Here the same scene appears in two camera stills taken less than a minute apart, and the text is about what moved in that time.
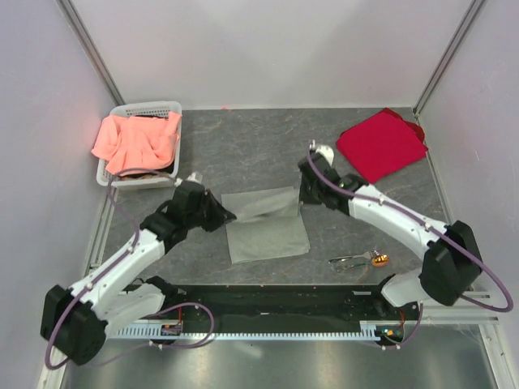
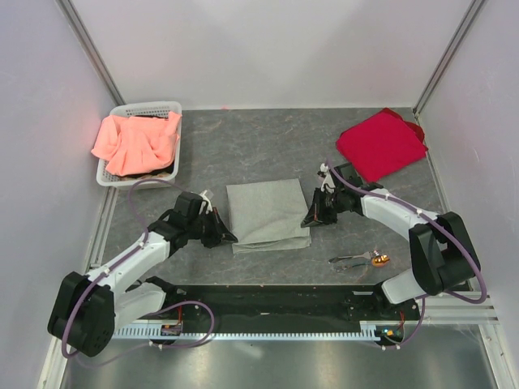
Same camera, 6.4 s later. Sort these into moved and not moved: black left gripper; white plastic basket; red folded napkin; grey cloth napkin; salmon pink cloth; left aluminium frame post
Moved: black left gripper; grey cloth napkin
Not moved: white plastic basket; left aluminium frame post; salmon pink cloth; red folded napkin
